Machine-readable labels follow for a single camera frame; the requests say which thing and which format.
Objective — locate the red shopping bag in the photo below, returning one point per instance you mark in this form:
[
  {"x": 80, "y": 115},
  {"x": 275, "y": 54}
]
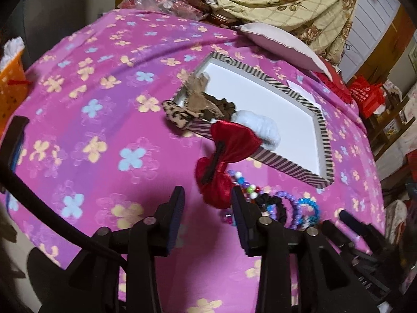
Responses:
[{"x": 368, "y": 97}]

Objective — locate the beige floral quilt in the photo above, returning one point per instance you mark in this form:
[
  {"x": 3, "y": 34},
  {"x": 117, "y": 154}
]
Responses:
[{"x": 293, "y": 0}]

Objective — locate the white paper sheet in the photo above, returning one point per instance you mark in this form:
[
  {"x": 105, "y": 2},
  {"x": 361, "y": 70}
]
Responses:
[{"x": 301, "y": 88}]

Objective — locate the grey refrigerator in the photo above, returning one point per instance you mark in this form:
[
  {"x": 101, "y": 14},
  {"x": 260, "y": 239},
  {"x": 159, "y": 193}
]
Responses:
[{"x": 49, "y": 13}]

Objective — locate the pale pink pillow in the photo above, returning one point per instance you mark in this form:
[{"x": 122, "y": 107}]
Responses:
[{"x": 283, "y": 45}]

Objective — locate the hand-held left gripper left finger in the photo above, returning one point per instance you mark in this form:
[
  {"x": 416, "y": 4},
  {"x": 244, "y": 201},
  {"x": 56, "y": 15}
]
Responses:
[{"x": 176, "y": 225}]

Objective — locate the white cloth in basket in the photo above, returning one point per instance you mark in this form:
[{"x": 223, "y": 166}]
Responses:
[{"x": 13, "y": 47}]

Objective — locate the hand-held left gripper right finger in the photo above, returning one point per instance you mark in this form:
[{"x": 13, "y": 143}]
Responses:
[{"x": 242, "y": 225}]

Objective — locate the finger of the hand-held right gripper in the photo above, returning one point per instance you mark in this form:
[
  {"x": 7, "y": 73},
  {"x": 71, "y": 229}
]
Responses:
[
  {"x": 335, "y": 233},
  {"x": 353, "y": 221}
]

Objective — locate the red bow hair clip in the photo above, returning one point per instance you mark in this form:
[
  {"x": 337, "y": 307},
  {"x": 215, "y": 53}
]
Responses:
[{"x": 234, "y": 140}]

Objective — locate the black scrunchie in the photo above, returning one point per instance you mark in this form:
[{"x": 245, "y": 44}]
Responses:
[{"x": 277, "y": 203}]

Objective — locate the red frilled cushion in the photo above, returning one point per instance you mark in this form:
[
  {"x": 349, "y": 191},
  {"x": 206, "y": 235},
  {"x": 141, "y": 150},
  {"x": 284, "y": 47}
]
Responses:
[{"x": 332, "y": 84}]

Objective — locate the pink floral blanket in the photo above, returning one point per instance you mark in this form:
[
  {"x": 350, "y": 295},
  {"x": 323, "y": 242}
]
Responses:
[{"x": 97, "y": 71}]

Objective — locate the orange plastic basket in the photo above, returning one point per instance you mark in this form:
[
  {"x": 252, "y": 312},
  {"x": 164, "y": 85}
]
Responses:
[{"x": 9, "y": 88}]

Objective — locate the white fluffy scrunchie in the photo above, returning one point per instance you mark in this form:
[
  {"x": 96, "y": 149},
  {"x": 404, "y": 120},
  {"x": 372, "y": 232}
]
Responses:
[{"x": 260, "y": 120}]

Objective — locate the leopard print ribbon hair bow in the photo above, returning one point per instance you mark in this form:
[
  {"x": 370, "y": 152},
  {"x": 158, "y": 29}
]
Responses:
[{"x": 177, "y": 114}]

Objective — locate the striped cardboard tray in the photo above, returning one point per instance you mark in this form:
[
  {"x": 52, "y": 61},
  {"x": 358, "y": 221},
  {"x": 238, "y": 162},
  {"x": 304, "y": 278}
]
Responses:
[{"x": 260, "y": 104}]

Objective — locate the brown scrunchie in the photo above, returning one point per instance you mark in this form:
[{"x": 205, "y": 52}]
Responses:
[{"x": 219, "y": 107}]

